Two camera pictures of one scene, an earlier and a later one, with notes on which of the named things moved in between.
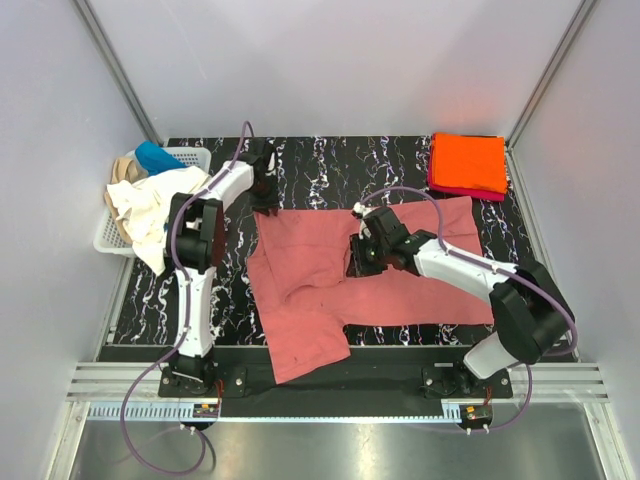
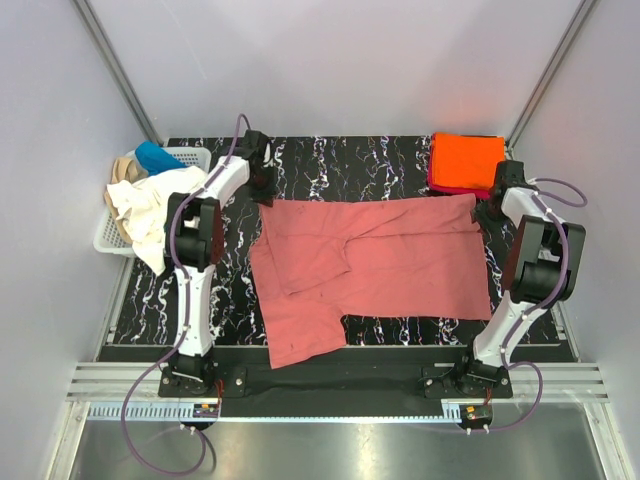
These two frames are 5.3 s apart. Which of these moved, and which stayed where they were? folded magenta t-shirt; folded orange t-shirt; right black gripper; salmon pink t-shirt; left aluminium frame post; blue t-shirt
Moved: right black gripper; salmon pink t-shirt
Stayed: left aluminium frame post; folded orange t-shirt; folded magenta t-shirt; blue t-shirt
